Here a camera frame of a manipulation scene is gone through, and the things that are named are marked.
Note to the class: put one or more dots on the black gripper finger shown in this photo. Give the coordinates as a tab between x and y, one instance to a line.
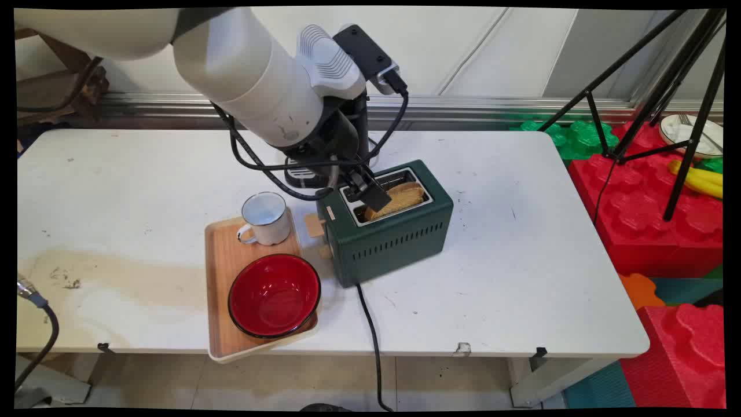
355	191
377	196

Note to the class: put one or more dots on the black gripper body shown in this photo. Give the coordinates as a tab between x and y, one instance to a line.
338	136

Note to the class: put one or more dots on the toasted bread slice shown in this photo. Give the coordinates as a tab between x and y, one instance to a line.
405	197

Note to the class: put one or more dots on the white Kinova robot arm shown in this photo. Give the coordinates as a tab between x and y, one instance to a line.
243	63

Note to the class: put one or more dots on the dark green toaster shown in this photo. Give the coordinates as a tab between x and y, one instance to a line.
393	237

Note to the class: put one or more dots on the white enamel mug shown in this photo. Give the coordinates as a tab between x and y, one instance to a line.
267	220

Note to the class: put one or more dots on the red bowl with black rim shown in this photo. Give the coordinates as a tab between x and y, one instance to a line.
273	296

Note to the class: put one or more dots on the wooden serving tray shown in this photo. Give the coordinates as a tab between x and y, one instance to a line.
223	272

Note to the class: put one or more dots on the green foam block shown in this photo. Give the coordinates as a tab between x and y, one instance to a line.
573	138

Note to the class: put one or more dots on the large red foam block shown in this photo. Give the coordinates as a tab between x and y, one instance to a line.
642	214
683	353

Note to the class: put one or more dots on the orange foam piece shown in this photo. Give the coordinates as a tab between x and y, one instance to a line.
639	291

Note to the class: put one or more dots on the white plate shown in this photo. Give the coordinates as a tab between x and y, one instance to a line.
674	130

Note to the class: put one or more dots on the silver fork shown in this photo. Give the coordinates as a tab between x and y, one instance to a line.
694	130

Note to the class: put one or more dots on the yellow banana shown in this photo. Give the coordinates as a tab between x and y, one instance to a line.
703	180

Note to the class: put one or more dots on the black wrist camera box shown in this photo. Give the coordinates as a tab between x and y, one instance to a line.
370	55

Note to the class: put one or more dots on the white table leg frame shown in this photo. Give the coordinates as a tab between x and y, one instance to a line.
550	379

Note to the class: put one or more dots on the black camera tripod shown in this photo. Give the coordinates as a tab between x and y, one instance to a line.
689	87

